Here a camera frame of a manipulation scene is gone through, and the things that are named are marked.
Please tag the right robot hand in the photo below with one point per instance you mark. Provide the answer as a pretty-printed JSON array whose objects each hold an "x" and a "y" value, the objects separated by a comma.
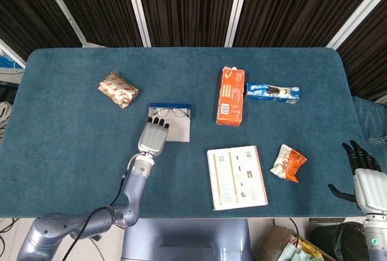
[{"x": 373, "y": 191}]

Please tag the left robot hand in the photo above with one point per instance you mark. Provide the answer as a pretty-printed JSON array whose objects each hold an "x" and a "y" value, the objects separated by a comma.
[{"x": 152, "y": 140}]

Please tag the blue glasses case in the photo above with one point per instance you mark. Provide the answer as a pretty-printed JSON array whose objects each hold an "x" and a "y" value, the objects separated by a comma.
[{"x": 180, "y": 132}]

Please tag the thin wire-rimmed eyeglasses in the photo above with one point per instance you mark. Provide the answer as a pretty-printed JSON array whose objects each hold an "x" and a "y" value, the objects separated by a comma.
[{"x": 179, "y": 112}]

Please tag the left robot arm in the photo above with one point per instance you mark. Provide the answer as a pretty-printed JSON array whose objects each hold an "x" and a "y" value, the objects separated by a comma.
[{"x": 60, "y": 227}]

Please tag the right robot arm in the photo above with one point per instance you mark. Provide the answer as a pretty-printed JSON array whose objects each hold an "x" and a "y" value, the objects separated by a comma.
[{"x": 376, "y": 240}]

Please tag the orange carton box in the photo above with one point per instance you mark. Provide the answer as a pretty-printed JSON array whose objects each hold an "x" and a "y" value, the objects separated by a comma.
[{"x": 230, "y": 98}]

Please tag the cardboard box with trash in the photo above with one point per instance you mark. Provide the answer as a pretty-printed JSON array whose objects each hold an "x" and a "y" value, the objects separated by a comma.
[{"x": 278, "y": 240}]

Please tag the gold foil snack packet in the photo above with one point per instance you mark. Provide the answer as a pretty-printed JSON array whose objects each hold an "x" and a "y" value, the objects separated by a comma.
[{"x": 118, "y": 89}]

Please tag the black bag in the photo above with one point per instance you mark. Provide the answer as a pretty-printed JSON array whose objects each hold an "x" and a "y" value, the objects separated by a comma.
[{"x": 335, "y": 240}]

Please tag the blue denim fabric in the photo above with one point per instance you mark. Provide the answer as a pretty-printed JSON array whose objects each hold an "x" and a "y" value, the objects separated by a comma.
[{"x": 370, "y": 122}]

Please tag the blue felt table cloth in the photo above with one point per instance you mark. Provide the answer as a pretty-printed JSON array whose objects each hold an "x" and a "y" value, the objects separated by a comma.
[{"x": 75, "y": 152}]

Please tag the crumpled white orange snack bag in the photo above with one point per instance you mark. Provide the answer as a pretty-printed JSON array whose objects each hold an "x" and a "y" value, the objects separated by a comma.
[{"x": 288, "y": 164}]

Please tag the white red-edged booklet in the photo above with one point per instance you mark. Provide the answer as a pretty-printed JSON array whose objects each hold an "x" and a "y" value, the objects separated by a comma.
[{"x": 236, "y": 179}]

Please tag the blue-grey robot torso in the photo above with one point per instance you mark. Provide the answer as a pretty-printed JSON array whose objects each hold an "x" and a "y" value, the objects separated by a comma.
[{"x": 187, "y": 240}]

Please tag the black power plug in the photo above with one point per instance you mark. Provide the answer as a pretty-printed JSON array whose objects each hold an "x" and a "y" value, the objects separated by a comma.
[{"x": 96, "y": 238}]

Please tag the blue cookie package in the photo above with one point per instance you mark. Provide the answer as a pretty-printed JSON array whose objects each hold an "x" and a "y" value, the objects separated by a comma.
[{"x": 272, "y": 93}]

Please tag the white partition post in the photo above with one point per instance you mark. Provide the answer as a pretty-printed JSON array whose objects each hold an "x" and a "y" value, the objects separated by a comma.
[
  {"x": 137, "y": 7},
  {"x": 237, "y": 7},
  {"x": 62, "y": 8},
  {"x": 356, "y": 13}
]

